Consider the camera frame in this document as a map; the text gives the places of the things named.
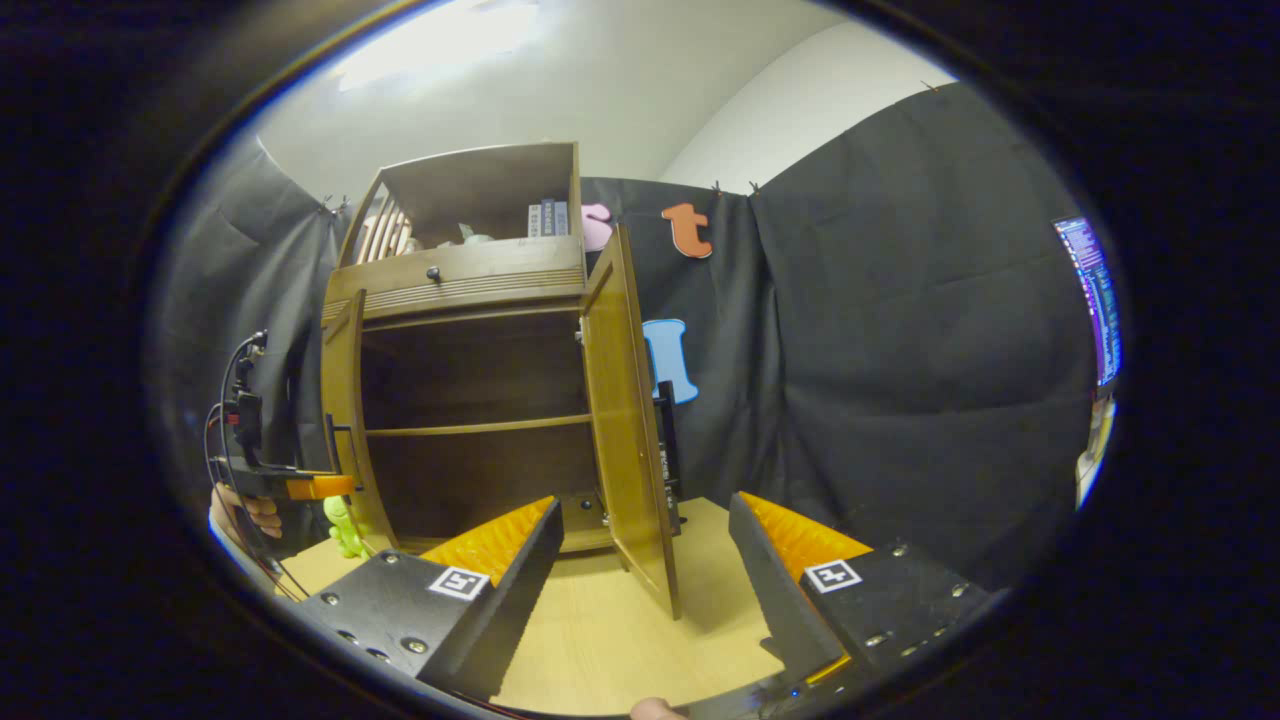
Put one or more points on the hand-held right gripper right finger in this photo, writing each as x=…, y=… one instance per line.
x=775, y=580

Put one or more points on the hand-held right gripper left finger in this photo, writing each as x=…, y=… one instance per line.
x=510, y=590

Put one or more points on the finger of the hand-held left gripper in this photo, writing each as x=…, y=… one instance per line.
x=320, y=487

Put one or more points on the wooden shoe cabinet door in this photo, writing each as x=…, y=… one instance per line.
x=345, y=400
x=620, y=420

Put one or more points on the wooden double-door shoe cabinet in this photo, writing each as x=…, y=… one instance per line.
x=470, y=370

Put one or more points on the yellow-green toy figure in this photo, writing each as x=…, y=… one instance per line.
x=345, y=525

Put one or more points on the wooden inner shelf board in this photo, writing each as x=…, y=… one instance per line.
x=480, y=427

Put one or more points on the black backdrop cloth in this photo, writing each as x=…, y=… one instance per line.
x=900, y=350

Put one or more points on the wooden drawer with black knob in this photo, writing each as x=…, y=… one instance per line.
x=480, y=268

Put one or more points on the small white ornament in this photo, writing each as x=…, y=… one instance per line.
x=475, y=237

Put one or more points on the row of books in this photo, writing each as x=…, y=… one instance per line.
x=548, y=218

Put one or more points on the computer monitor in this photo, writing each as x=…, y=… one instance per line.
x=1092, y=300

